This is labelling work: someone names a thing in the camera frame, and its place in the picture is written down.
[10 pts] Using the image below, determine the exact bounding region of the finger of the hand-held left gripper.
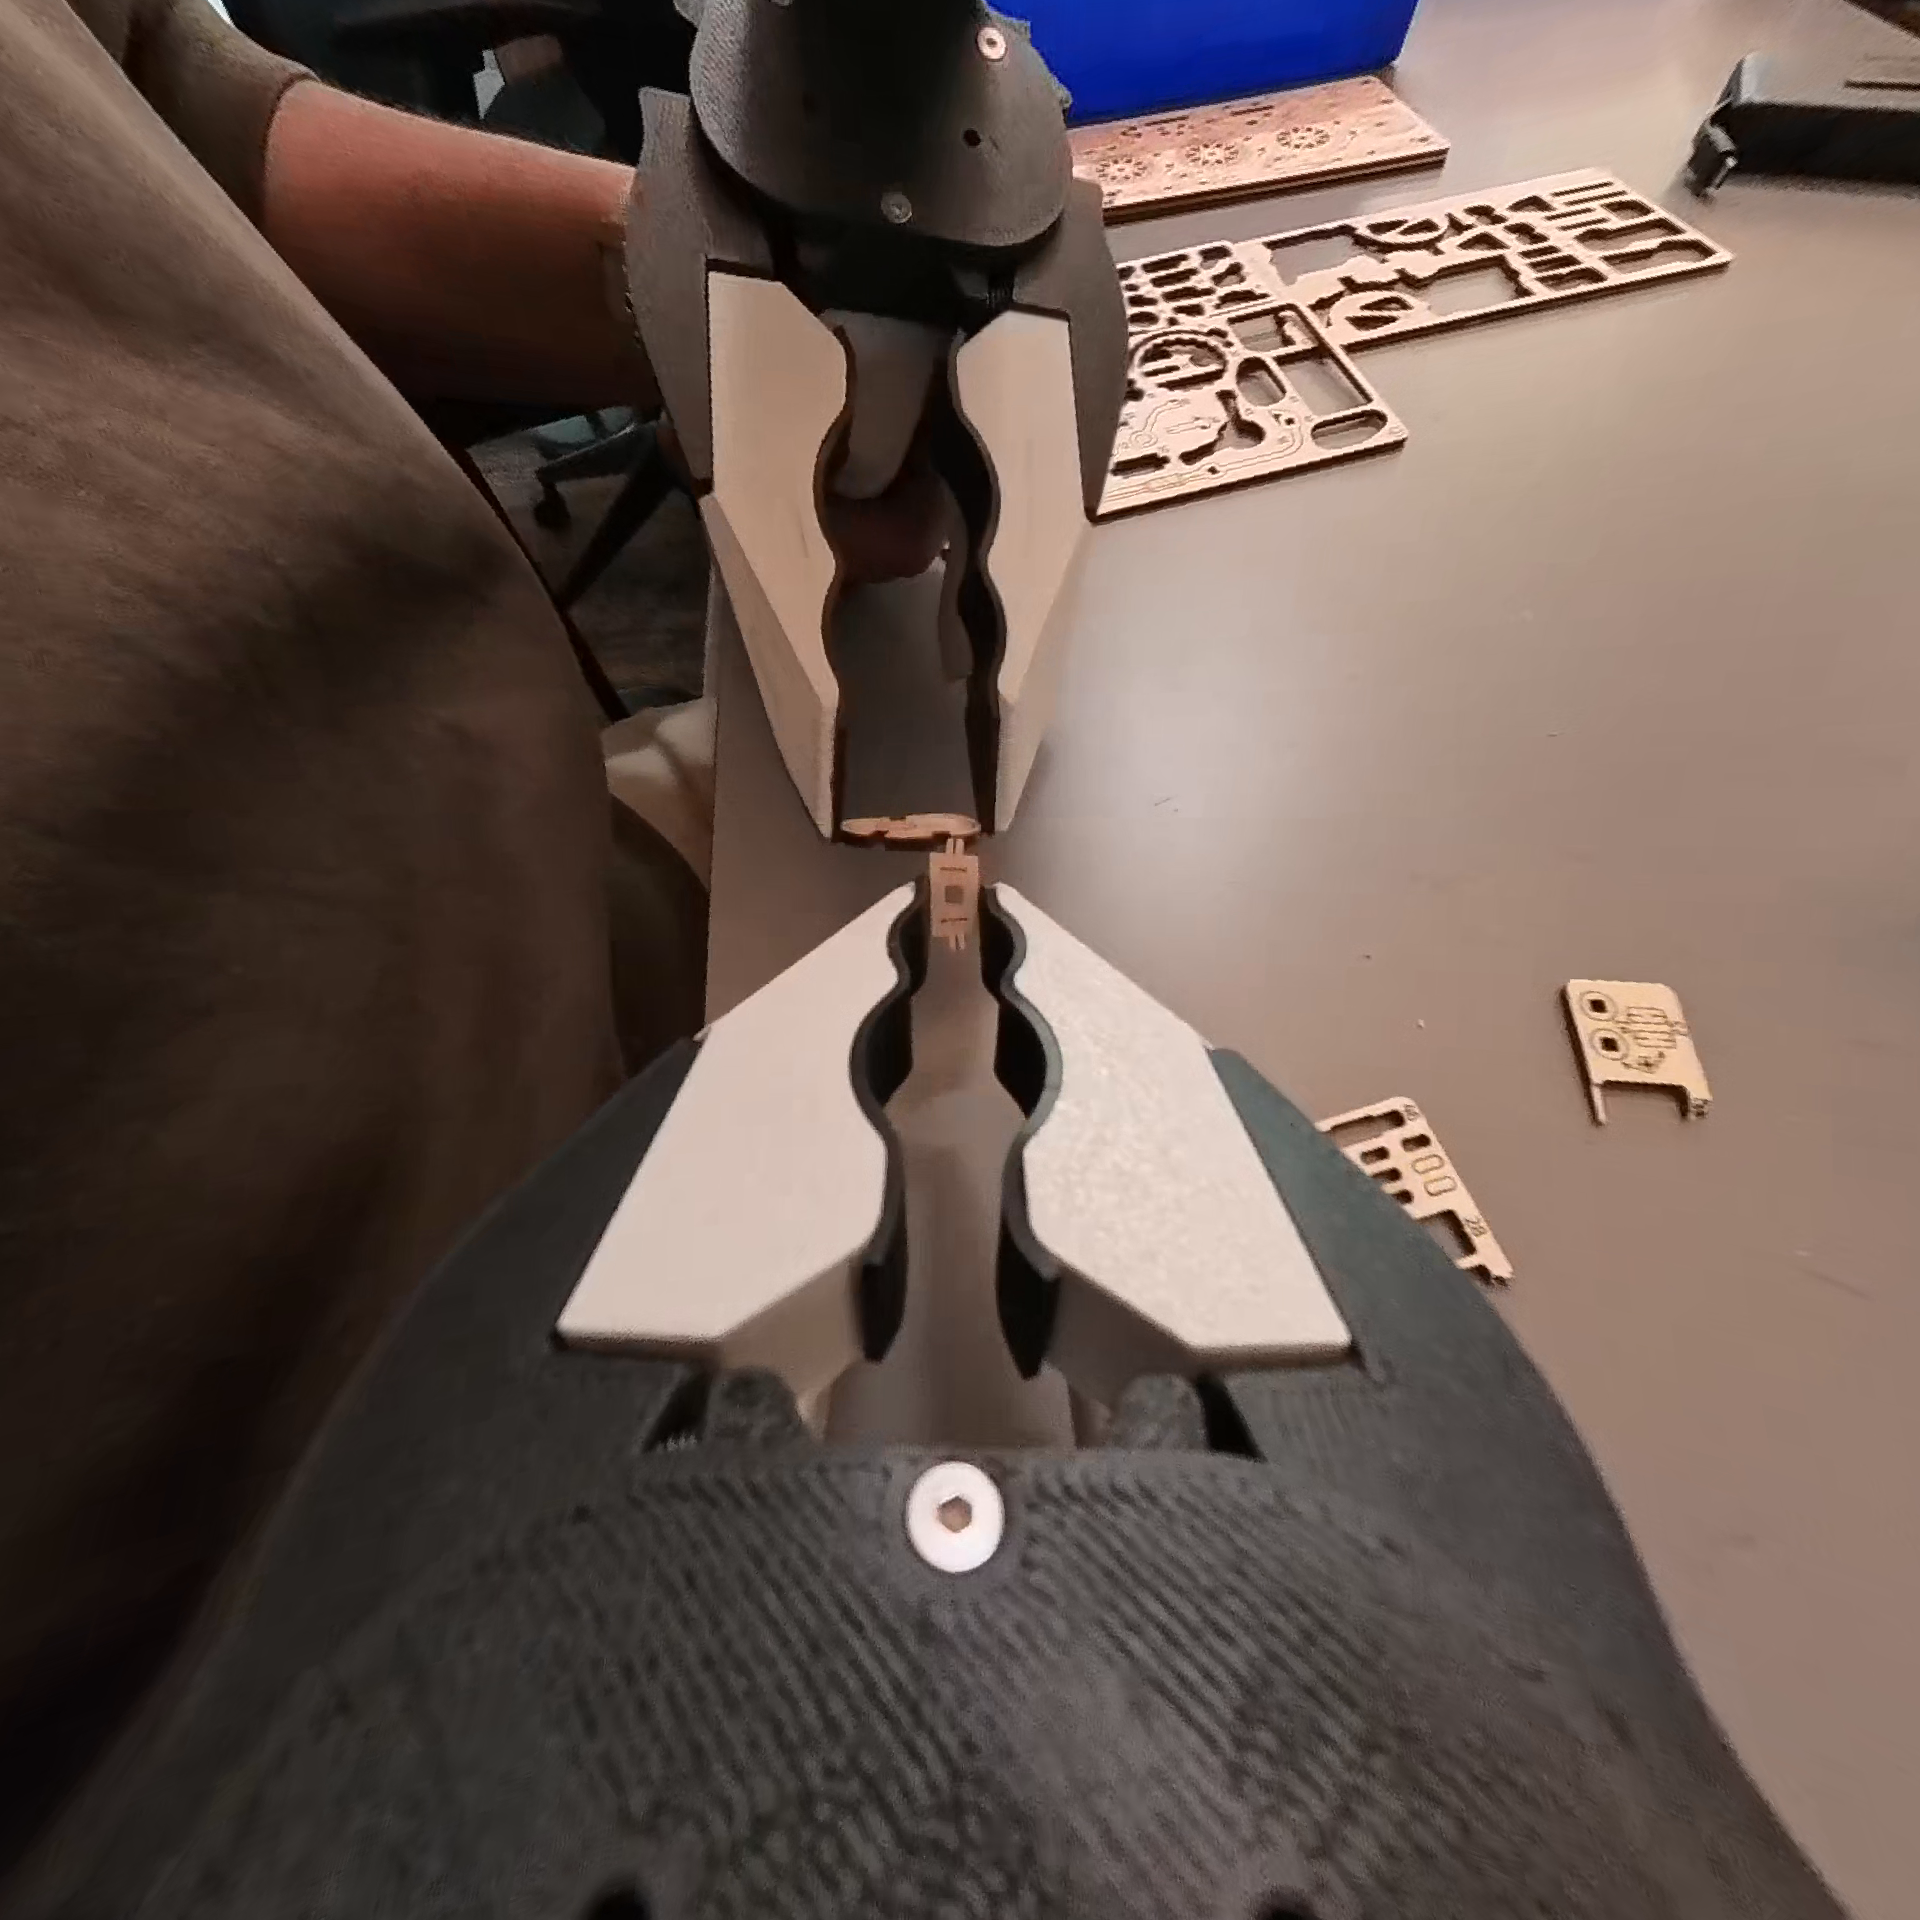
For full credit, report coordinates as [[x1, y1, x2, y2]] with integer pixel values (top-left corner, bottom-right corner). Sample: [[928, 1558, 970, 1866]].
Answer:
[[945, 307, 1090, 836], [700, 262, 856, 836]]

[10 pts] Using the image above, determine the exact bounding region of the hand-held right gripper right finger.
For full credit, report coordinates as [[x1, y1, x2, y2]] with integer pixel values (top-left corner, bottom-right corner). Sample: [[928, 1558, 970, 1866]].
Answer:
[[976, 882, 1355, 1412]]

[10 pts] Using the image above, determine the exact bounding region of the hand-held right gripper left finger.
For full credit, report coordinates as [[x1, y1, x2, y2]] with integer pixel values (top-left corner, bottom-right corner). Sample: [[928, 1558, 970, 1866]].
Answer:
[[556, 882, 922, 1420]]

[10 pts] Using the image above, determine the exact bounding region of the person's left forearm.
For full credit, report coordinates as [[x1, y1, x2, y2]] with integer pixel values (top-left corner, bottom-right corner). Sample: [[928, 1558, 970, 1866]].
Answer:
[[263, 75, 649, 409]]

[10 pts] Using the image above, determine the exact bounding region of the grey desk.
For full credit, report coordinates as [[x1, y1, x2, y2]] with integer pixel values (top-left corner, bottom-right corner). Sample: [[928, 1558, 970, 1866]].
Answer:
[[701, 0, 1920, 1920]]

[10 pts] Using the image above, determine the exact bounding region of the person's left hand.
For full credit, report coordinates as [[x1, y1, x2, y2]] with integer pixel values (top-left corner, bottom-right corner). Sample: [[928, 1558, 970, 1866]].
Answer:
[[831, 461, 964, 585]]

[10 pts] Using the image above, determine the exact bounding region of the black office chair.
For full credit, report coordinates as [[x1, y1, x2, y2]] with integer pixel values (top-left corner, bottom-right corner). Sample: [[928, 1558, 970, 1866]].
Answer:
[[529, 402, 674, 725]]

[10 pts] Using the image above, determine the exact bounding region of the wooden card with slot cutouts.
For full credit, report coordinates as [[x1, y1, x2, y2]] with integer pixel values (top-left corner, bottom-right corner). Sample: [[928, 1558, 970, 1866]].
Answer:
[[1316, 1095, 1513, 1287]]

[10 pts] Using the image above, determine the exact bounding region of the square punched-out wooden sheet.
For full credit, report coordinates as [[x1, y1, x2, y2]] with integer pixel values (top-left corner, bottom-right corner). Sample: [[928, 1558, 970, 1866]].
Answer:
[[1090, 299, 1412, 525]]

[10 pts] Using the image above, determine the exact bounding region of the blue plastic bin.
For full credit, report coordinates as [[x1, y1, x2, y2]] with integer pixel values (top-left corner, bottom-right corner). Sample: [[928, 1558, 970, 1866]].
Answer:
[[984, 0, 1423, 129]]

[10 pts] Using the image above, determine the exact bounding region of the uncut engraved wooden sheet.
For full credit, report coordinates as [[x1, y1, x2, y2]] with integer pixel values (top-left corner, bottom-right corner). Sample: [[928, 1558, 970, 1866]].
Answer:
[[1073, 75, 1455, 227]]

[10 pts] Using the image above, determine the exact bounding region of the wooden card with oval cutouts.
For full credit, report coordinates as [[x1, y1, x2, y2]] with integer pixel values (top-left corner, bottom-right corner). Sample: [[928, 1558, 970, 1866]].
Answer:
[[1559, 979, 1713, 1130]]

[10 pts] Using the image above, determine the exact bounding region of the long punched-out wooden sheet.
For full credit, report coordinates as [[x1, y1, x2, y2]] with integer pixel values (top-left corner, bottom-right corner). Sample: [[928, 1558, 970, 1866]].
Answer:
[[1116, 166, 1738, 359]]

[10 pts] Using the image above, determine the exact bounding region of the black device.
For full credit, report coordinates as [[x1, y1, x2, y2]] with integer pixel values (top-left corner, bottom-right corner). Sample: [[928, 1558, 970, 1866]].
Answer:
[[1687, 49, 1920, 201]]

